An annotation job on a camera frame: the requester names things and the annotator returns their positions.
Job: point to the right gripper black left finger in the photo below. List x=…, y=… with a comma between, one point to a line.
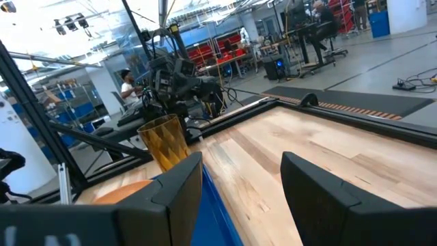
x=153, y=218

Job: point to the orange round plate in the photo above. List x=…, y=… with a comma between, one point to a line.
x=123, y=193

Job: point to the amber transparent cup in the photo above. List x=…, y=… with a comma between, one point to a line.
x=164, y=143

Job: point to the hazard striped floor strip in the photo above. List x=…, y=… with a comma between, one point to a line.
x=341, y=108

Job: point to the ceiling light cluster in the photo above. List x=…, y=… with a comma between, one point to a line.
x=71, y=24

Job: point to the black table frame rail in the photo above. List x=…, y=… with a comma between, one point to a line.
x=341, y=118

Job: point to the black floor mat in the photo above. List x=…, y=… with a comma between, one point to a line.
x=358, y=99

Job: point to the blue bin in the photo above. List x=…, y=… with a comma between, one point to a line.
x=379, y=24

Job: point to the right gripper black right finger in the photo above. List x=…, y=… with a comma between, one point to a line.
x=327, y=212

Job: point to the black frame brace bar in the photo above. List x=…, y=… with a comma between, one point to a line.
x=99, y=141

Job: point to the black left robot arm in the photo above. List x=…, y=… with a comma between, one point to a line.
x=164, y=82

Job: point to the black arched clamp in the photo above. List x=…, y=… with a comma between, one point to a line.
x=309, y=99

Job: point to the black computer tower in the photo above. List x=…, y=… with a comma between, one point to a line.
x=274, y=68

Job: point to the black standing desk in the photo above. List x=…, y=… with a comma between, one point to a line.
x=304, y=37

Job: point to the black power strip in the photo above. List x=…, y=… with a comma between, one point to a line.
x=403, y=86

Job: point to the shelf with red bins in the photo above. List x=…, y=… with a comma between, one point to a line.
x=205, y=53

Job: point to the blue plastic tray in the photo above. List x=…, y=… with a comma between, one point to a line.
x=211, y=218

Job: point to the person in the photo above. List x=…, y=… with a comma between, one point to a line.
x=129, y=90
x=360, y=12
x=324, y=17

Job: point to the black diagonal frame post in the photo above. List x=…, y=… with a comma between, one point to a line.
x=34, y=112

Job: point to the silver aluminium bracket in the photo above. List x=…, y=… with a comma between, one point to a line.
x=65, y=184

